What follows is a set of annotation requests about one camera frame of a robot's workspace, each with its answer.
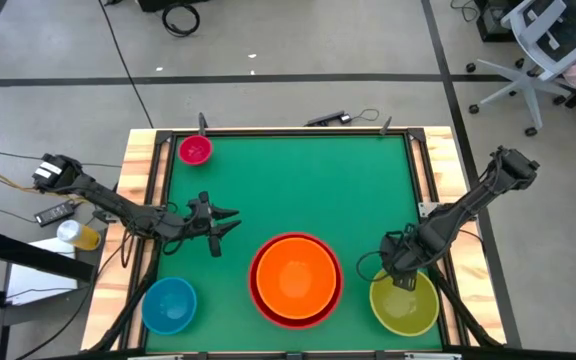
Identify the white paper sheet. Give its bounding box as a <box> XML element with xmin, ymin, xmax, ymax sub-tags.
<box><xmin>5</xmin><ymin>236</ymin><xmax>80</xmax><ymax>306</ymax></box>

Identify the green table mat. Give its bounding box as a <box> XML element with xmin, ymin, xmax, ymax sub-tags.
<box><xmin>144</xmin><ymin>134</ymin><xmax>444</xmax><ymax>353</ymax></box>

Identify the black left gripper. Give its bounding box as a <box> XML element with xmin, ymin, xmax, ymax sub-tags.
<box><xmin>185</xmin><ymin>190</ymin><xmax>243</xmax><ymax>259</ymax></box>

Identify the black power brick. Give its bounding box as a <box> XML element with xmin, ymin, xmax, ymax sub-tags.
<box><xmin>33</xmin><ymin>200</ymin><xmax>76</xmax><ymax>228</ymax></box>

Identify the blue bowl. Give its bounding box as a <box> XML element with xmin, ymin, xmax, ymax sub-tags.
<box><xmin>141</xmin><ymin>276</ymin><xmax>198</xmax><ymax>336</ymax></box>

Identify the coiled black cable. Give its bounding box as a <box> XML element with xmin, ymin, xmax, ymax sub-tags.
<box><xmin>161</xmin><ymin>2</ymin><xmax>202</xmax><ymax>38</ymax></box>

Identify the yellow-green bowl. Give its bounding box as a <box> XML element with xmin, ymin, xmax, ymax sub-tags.
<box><xmin>368</xmin><ymin>268</ymin><xmax>441</xmax><ymax>338</ymax></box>

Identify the large red bowl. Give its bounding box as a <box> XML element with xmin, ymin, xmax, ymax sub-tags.
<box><xmin>247</xmin><ymin>231</ymin><xmax>344</xmax><ymax>330</ymax></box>

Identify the long black floor cable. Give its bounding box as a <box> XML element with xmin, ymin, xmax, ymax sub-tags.
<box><xmin>96</xmin><ymin>0</ymin><xmax>155</xmax><ymax>129</ymax></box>

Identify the small black adapter with cable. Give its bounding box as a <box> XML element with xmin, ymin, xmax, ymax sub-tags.
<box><xmin>338</xmin><ymin>107</ymin><xmax>381</xmax><ymax>125</ymax></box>

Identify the grey office chair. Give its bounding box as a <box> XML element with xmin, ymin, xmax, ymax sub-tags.
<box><xmin>465</xmin><ymin>0</ymin><xmax>576</xmax><ymax>137</ymax></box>

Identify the black equipment box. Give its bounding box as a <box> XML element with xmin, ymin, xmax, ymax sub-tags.
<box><xmin>473</xmin><ymin>0</ymin><xmax>519</xmax><ymax>43</ymax></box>

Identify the yellow drink bottle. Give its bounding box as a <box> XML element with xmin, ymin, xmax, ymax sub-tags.
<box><xmin>56</xmin><ymin>219</ymin><xmax>103</xmax><ymax>252</ymax></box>

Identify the orange bowl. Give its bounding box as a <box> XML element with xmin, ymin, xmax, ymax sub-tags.
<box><xmin>256</xmin><ymin>236</ymin><xmax>338</xmax><ymax>321</ymax></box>

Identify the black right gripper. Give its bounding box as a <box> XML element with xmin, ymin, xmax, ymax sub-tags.
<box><xmin>379</xmin><ymin>230</ymin><xmax>422</xmax><ymax>292</ymax></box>

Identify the yellow floor cable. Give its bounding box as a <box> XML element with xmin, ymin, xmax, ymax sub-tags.
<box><xmin>0</xmin><ymin>170</ymin><xmax>89</xmax><ymax>206</ymax></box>

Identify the small magenta bowl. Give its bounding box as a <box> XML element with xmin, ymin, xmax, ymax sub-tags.
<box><xmin>177</xmin><ymin>134</ymin><xmax>214</xmax><ymax>167</ymax></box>

